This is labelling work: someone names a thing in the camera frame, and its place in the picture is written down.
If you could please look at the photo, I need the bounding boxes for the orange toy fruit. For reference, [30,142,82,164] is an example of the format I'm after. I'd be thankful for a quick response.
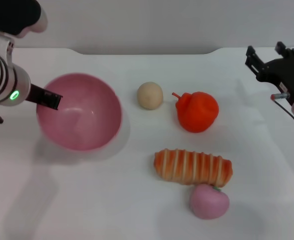
[171,91,220,135]

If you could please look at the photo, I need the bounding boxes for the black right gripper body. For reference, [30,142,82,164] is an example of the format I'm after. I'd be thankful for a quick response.
[255,57,294,106]

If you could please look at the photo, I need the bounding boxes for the orange striped toy bread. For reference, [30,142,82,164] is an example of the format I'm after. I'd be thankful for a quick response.
[153,148,234,189]

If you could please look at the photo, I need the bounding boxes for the pink plastic bowl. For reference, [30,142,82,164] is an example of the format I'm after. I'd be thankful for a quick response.
[36,72,124,152]

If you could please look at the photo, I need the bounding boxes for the beige toy ball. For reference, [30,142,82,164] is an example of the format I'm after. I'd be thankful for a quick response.
[136,81,164,111]

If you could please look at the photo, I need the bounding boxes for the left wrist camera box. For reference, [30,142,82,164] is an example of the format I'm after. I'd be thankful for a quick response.
[0,0,49,39]

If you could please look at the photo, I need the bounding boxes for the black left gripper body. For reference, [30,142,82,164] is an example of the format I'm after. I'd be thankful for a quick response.
[24,83,48,106]

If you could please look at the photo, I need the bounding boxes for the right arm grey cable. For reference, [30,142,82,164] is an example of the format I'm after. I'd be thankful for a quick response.
[270,92,294,131]

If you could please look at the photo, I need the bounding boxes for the pink toy peach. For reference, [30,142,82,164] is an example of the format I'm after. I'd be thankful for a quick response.
[189,184,231,221]

